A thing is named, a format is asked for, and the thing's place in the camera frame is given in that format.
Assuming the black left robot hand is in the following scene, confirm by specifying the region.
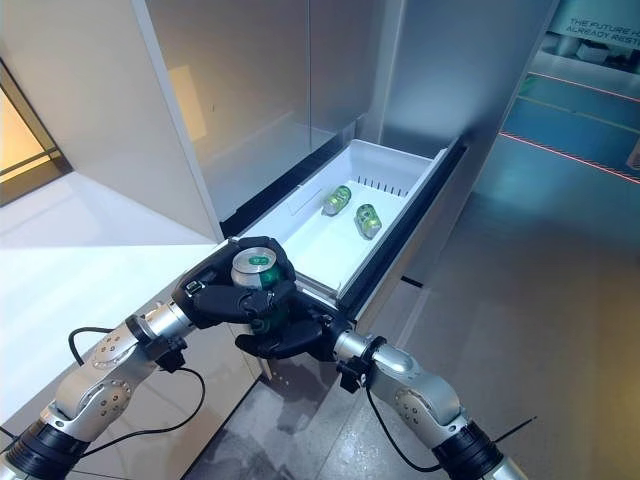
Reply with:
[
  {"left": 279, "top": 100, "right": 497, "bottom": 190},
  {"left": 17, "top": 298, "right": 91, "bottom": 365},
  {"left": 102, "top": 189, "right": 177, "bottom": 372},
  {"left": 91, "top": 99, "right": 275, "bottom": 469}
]
[{"left": 172, "top": 235, "right": 297, "bottom": 331}]

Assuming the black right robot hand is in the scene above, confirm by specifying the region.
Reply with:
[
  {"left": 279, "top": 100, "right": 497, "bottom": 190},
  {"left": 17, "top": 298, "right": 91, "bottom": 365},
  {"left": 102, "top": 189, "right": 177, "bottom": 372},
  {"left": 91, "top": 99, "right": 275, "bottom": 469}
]
[{"left": 234, "top": 319, "right": 346, "bottom": 362}]

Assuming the tall green beer can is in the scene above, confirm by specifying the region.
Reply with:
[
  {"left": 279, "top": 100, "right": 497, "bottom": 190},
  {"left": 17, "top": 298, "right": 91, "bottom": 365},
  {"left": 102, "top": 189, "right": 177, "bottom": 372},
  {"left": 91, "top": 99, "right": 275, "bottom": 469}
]
[{"left": 230, "top": 248, "right": 291, "bottom": 334}]

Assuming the silver fridge drawer front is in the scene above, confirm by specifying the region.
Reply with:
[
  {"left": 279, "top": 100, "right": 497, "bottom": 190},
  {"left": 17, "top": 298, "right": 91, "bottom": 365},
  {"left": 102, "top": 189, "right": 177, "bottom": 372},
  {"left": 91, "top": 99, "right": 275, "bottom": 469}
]
[{"left": 335, "top": 133, "right": 471, "bottom": 351}]

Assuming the silver fridge body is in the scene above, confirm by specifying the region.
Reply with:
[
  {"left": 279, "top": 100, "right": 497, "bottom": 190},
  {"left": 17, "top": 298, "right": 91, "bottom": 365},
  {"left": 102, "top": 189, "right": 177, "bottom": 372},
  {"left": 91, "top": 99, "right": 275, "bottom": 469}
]
[{"left": 144, "top": 0, "right": 561, "bottom": 281}]

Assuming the white plastic drawer bin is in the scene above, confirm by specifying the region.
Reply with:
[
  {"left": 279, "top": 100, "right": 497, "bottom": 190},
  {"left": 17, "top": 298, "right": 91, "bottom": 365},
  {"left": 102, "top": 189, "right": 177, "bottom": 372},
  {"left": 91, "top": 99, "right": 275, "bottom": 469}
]
[{"left": 234, "top": 138, "right": 449, "bottom": 309}]

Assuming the white counter cabinet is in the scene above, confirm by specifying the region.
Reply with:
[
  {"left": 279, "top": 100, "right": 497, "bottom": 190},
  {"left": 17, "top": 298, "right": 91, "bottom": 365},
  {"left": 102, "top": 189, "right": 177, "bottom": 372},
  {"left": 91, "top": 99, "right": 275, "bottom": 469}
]
[{"left": 0, "top": 172, "right": 266, "bottom": 480}]

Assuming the small green drink can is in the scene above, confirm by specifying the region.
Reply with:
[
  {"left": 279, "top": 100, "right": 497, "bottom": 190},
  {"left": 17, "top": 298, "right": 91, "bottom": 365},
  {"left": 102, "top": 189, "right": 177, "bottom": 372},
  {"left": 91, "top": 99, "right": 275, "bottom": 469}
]
[
  {"left": 321, "top": 184, "right": 354, "bottom": 217},
  {"left": 353, "top": 202, "right": 382, "bottom": 240}
]

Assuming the white tall side panel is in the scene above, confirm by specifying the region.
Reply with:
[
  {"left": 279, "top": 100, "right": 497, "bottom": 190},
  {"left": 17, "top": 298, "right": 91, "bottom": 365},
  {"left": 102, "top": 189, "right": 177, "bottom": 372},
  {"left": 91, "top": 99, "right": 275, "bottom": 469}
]
[{"left": 0, "top": 0, "right": 275, "bottom": 384}]

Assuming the black framed lit window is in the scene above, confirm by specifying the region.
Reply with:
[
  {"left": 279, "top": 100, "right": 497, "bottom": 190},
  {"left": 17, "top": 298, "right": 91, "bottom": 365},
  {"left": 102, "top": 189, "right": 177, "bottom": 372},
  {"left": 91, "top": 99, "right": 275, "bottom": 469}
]
[{"left": 0, "top": 57, "right": 76, "bottom": 186}]

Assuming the white printed sign board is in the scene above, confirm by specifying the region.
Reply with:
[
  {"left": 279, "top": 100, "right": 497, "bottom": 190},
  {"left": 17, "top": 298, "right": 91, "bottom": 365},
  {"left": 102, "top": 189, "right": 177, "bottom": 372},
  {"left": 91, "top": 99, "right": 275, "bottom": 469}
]
[{"left": 542, "top": 0, "right": 640, "bottom": 76}]

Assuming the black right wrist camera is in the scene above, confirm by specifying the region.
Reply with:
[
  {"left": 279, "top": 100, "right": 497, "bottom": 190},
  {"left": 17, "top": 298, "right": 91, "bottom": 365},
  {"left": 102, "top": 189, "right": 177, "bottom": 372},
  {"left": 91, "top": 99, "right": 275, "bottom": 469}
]
[{"left": 337, "top": 357, "right": 369, "bottom": 394}]

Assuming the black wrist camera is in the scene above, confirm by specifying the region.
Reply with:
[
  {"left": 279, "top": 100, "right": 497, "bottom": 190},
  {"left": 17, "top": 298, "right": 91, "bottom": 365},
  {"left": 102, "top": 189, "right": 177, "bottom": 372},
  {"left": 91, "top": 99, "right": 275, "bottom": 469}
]
[
  {"left": 337, "top": 357, "right": 369, "bottom": 394},
  {"left": 154, "top": 337, "right": 187, "bottom": 374}
]

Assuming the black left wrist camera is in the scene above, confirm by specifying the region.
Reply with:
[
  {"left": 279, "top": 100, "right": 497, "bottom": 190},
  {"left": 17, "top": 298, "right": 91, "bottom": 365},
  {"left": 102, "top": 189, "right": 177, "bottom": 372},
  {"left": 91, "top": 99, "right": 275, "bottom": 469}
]
[{"left": 154, "top": 337, "right": 187, "bottom": 374}]

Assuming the black left camera cable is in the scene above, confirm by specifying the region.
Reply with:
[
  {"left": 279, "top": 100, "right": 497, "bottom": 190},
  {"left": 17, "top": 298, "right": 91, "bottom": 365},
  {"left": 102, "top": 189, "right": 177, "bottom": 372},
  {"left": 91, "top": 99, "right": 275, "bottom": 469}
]
[{"left": 74, "top": 367, "right": 207, "bottom": 469}]

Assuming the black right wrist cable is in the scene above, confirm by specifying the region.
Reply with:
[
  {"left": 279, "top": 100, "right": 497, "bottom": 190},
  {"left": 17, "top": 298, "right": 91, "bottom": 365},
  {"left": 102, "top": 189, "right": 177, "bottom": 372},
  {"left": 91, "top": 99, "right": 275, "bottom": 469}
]
[{"left": 364, "top": 384, "right": 444, "bottom": 474}]

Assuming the black left hand cable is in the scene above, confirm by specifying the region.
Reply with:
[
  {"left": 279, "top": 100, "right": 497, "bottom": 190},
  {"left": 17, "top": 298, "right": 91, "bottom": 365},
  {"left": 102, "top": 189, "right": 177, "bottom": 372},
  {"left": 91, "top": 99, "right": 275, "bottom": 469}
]
[{"left": 67, "top": 327, "right": 129, "bottom": 369}]

